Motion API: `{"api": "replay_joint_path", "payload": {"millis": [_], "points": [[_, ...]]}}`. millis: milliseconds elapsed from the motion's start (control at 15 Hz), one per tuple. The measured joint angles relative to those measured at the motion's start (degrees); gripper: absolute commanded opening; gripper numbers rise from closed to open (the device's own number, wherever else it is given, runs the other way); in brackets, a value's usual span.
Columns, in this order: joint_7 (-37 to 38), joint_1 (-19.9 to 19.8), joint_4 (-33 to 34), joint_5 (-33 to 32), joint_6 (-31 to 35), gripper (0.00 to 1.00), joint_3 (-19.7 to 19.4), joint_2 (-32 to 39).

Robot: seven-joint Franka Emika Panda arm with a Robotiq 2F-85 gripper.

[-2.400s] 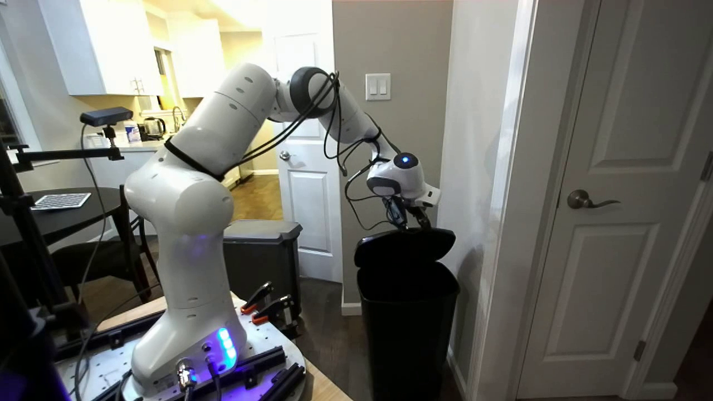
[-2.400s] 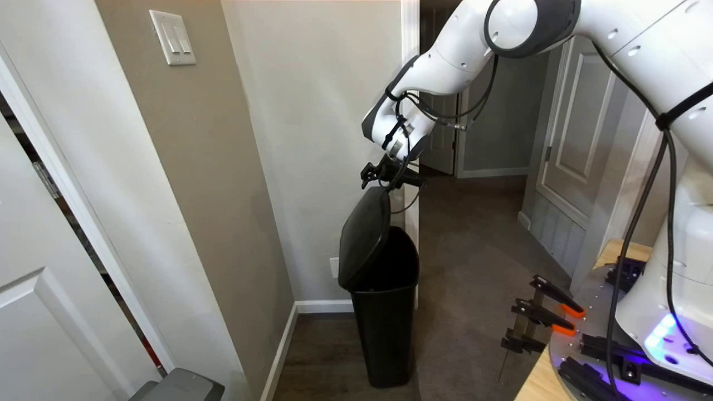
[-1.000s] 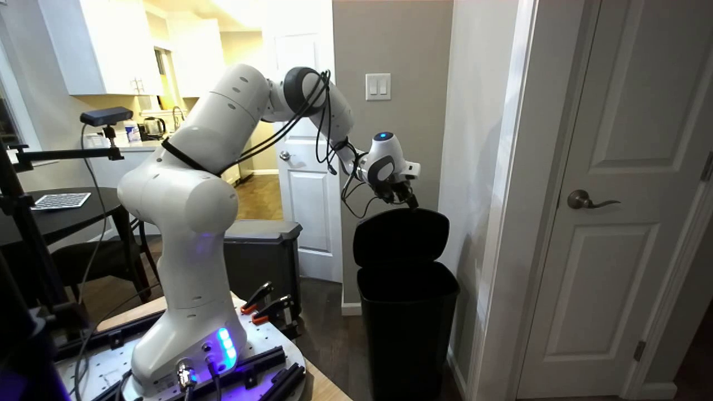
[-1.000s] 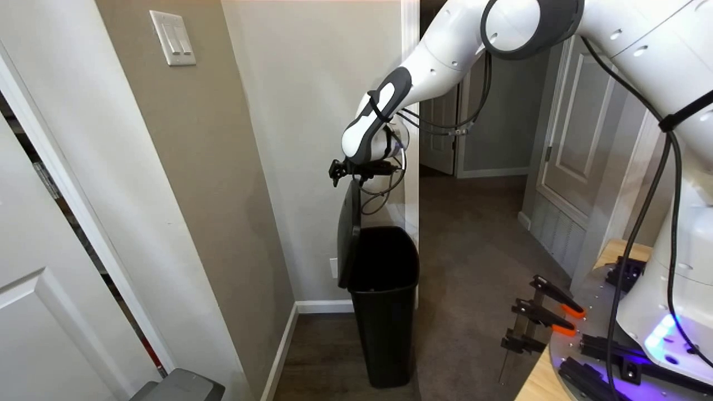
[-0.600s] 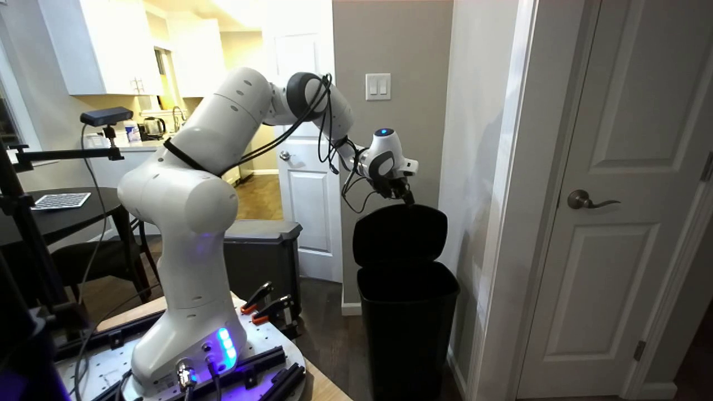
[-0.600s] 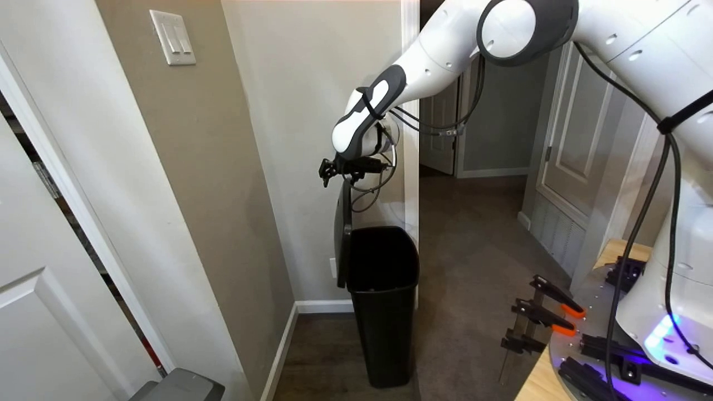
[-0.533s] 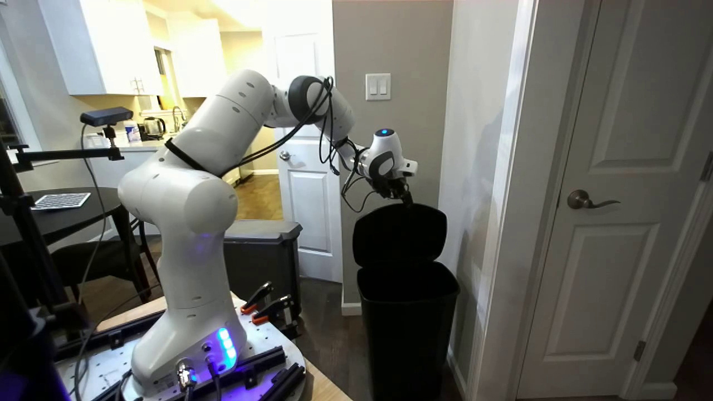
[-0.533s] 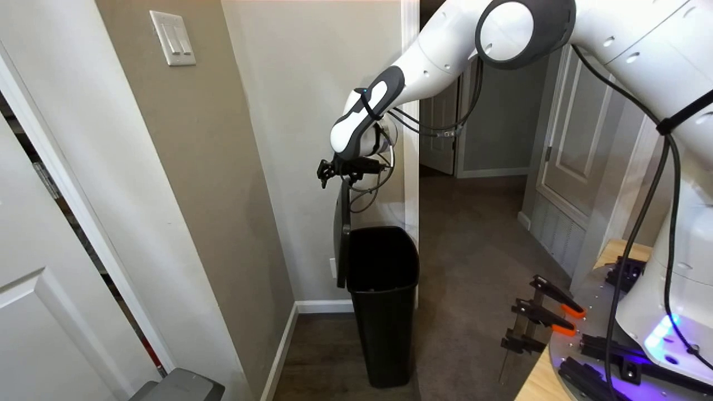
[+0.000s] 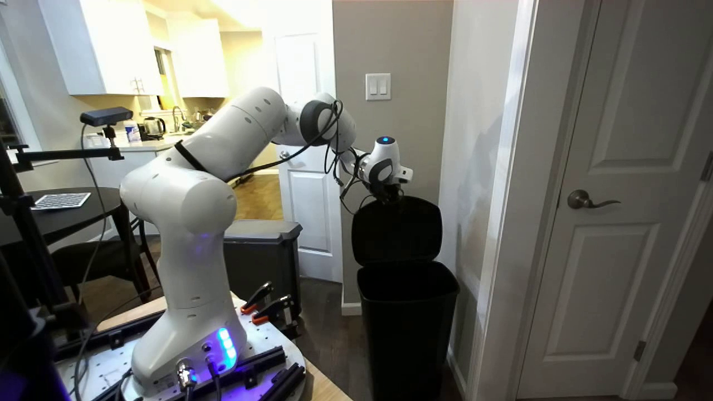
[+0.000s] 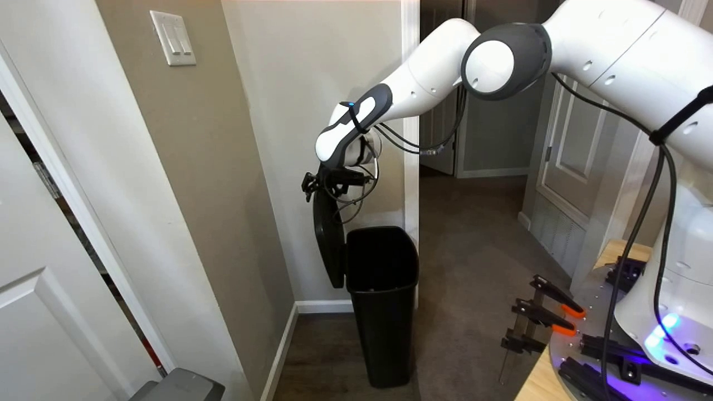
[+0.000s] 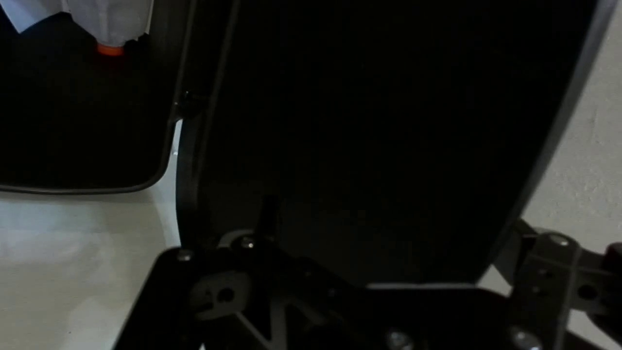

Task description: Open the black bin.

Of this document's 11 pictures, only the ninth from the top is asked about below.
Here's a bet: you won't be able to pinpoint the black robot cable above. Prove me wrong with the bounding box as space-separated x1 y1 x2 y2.
174 97 375 214

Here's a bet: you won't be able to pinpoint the white door frame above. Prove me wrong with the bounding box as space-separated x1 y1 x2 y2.
475 0 713 401

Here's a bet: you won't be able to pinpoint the black glossy bin lid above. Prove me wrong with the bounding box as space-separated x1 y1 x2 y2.
350 195 445 268

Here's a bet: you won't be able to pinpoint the white panel door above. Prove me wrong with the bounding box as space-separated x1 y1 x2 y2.
516 0 713 401

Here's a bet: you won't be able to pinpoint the dark gray lidded bin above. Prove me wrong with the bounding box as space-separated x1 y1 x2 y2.
221 216 305 319

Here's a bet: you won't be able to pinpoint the small white wall cabinet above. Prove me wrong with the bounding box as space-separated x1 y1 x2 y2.
164 13 232 100

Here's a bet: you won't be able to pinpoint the dark kettle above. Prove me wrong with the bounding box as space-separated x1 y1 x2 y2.
137 113 169 146

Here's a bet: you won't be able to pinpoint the white light switch plate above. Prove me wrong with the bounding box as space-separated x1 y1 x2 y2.
361 70 395 106

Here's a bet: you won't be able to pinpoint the black round table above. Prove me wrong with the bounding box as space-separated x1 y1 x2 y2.
0 185 160 304

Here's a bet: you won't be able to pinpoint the black metal rail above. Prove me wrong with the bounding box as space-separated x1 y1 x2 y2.
255 361 309 401
212 344 289 391

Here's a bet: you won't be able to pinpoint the grey flat notebook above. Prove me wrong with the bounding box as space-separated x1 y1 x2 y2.
32 189 94 214

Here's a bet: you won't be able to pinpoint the large white wall cabinet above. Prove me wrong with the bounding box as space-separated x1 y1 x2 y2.
36 0 163 99

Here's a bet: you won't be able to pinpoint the black camera on stand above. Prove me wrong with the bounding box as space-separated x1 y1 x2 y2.
78 106 135 129

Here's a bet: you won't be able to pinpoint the metal lever door handle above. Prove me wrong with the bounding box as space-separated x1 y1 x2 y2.
565 188 624 211

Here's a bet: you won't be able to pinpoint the white interior door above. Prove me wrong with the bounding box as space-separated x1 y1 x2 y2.
262 21 346 285

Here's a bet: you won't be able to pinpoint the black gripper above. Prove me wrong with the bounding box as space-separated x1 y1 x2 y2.
372 181 404 207

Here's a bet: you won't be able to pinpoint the black camera stand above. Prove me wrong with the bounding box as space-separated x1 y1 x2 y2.
0 121 124 333

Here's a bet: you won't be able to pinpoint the small picture frame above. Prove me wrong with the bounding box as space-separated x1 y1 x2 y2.
121 118 145 147

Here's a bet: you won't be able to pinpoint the black clamp red handles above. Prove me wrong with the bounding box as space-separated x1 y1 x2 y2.
238 280 273 317
251 293 301 329

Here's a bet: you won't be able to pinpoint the black bin body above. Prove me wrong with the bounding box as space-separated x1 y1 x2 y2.
354 259 462 401

